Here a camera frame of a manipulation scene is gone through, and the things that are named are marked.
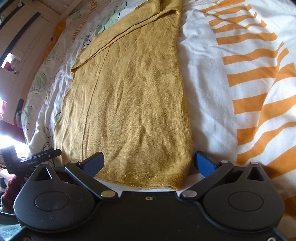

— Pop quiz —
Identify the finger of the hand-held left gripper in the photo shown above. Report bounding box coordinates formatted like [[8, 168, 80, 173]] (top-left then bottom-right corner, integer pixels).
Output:
[[35, 149, 62, 161]]

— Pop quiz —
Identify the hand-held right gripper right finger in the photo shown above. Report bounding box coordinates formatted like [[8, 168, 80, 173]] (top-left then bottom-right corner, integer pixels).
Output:
[[180, 151, 267, 200]]

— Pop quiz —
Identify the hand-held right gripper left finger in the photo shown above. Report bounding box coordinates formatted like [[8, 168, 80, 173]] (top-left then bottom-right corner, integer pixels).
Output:
[[31, 151, 117, 200]]

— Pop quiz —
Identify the mustard yellow knit sweater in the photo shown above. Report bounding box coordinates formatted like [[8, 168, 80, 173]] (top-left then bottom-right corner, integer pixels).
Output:
[[54, 0, 193, 191]]

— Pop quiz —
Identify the person's left forearm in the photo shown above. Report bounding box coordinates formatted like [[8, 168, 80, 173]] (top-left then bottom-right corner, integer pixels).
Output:
[[0, 174, 22, 209]]

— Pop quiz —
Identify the white leaf-print duvet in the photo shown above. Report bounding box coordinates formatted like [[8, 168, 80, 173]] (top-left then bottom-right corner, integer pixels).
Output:
[[21, 0, 296, 223]]

